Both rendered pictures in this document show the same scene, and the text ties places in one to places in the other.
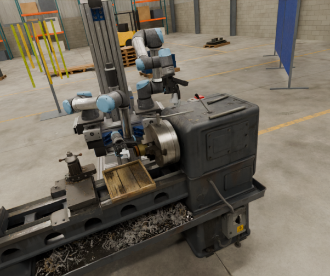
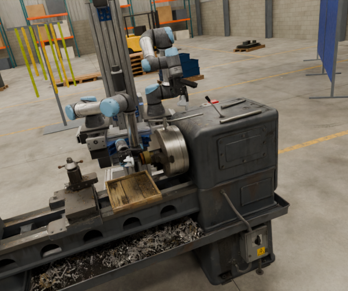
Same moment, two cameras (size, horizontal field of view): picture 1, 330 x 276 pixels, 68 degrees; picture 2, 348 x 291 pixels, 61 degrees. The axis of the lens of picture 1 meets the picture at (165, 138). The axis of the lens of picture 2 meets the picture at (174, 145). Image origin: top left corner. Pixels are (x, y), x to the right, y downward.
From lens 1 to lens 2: 21 cm
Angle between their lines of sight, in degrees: 4
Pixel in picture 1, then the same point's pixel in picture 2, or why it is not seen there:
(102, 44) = (108, 45)
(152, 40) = (161, 40)
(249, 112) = (266, 116)
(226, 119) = (240, 124)
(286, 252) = (316, 280)
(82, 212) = (81, 222)
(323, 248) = not seen: outside the picture
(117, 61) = (125, 63)
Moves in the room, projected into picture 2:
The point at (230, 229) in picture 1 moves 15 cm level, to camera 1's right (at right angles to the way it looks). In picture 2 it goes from (249, 251) to (270, 249)
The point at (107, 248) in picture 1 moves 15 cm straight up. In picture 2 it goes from (108, 265) to (102, 246)
